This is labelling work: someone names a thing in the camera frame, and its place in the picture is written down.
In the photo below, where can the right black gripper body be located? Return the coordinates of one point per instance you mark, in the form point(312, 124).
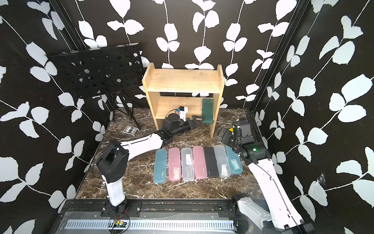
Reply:
point(229, 140)

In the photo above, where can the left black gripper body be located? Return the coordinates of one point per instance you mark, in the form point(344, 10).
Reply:
point(193, 126)

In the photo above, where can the dark green pencil case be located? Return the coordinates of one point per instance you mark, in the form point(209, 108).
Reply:
point(207, 111)

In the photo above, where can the light blue pencil case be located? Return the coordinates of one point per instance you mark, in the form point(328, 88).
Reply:
point(234, 161)

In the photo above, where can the frosted white pencil case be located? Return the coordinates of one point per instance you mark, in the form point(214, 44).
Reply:
point(222, 161)

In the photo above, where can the dark grey pencil case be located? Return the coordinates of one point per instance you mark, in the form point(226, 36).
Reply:
point(211, 162)

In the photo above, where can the clear frosted pencil case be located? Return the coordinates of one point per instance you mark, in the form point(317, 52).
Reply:
point(187, 164)

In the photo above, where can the small pink pencil case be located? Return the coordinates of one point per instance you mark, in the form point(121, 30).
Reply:
point(174, 164)

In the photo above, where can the teal pencil case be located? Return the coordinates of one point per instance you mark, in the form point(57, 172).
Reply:
point(160, 166)

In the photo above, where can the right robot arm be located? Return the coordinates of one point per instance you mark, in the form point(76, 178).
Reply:
point(281, 217)

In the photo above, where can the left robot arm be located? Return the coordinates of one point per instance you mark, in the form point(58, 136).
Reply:
point(112, 163)

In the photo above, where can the wooden two-tier shelf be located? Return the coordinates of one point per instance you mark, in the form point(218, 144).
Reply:
point(156, 81)

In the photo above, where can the playing card box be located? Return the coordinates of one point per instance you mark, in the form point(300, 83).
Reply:
point(130, 130)

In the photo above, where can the black perforated music stand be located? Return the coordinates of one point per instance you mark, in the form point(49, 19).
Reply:
point(101, 71)

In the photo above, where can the small circuit board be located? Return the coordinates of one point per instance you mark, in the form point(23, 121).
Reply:
point(119, 224)

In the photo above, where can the white slotted vent strip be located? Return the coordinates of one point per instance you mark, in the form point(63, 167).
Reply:
point(184, 225)

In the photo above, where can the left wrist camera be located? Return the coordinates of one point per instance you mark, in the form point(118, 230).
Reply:
point(182, 112)

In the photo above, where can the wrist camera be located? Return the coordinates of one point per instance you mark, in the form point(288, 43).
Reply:
point(243, 130)
point(182, 112)

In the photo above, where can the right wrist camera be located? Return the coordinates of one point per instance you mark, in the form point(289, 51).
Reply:
point(243, 130)

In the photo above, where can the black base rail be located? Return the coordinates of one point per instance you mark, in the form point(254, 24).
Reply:
point(137, 207)

